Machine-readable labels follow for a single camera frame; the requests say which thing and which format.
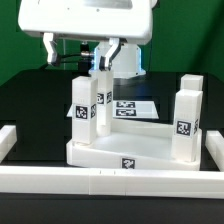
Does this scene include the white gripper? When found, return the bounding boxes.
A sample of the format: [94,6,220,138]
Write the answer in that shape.
[18,0,158,71]

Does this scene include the white desk top tray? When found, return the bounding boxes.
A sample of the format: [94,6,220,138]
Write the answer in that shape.
[66,119,202,171]

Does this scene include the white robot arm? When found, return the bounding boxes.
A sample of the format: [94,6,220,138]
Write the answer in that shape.
[18,0,159,79]

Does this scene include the white U-shaped fence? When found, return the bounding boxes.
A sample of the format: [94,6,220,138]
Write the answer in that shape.
[0,125,224,199]

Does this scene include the black cable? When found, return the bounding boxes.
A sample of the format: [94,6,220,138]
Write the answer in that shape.
[38,41,96,70]

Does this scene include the white marker base plate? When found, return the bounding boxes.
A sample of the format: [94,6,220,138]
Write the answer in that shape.
[67,100,159,120]

